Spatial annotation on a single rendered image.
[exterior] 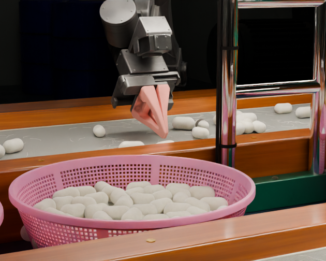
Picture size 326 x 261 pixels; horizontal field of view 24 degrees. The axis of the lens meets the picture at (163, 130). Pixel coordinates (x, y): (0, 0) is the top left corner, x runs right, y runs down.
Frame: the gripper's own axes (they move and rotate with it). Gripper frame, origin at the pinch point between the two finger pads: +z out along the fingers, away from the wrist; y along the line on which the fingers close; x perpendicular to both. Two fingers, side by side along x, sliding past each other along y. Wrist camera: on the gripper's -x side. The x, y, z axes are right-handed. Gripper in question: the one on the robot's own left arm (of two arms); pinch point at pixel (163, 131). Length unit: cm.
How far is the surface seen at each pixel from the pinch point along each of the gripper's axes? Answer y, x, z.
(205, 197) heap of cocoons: -7.2, -15.1, 21.4
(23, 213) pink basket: -29.9, -18.9, 22.3
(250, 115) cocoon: 19.9, 4.9, -5.1
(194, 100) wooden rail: 17.7, 15.0, -17.5
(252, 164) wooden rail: 6.7, -7.5, 12.7
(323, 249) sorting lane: -6.3, -29.3, 37.3
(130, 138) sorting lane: -2.8, 5.7, -3.6
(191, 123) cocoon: 8.5, 5.1, -4.8
